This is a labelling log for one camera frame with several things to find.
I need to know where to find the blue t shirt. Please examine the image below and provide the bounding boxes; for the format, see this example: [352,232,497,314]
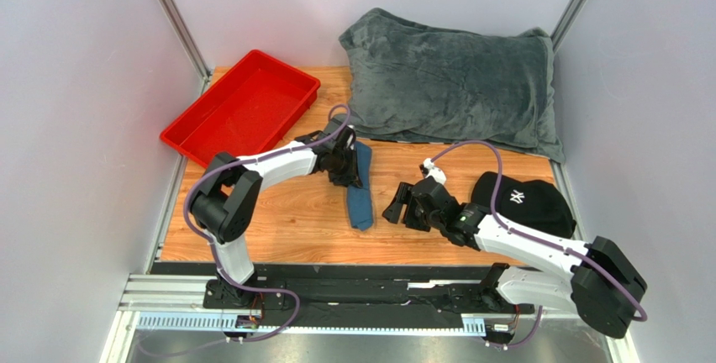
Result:
[346,142,374,231]

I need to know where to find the red plastic tray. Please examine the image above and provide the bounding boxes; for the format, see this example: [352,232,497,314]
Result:
[160,50,320,167]

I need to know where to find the black baseball cap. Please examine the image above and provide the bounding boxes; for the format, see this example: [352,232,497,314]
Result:
[495,175,576,239]

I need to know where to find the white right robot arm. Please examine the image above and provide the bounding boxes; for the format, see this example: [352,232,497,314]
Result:
[382,177,648,339]

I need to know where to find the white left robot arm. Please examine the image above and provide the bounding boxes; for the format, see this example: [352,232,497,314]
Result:
[183,118,362,298]

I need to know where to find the grey plush pillow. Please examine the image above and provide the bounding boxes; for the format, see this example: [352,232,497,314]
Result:
[339,8,566,163]

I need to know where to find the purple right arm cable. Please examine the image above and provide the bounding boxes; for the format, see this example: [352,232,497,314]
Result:
[419,139,649,350]

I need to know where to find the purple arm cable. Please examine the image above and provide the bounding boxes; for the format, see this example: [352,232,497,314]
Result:
[419,139,649,350]
[182,103,352,359]

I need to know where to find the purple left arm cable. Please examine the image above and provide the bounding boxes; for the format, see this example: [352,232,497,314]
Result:
[182,103,352,359]

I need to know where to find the left aluminium frame post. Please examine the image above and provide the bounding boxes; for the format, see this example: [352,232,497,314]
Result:
[158,0,212,82]

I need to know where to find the aluminium frame post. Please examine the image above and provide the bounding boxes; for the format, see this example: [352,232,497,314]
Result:
[551,0,588,53]
[158,0,212,82]

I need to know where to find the right aluminium frame post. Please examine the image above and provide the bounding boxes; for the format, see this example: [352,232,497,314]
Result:
[551,0,588,53]

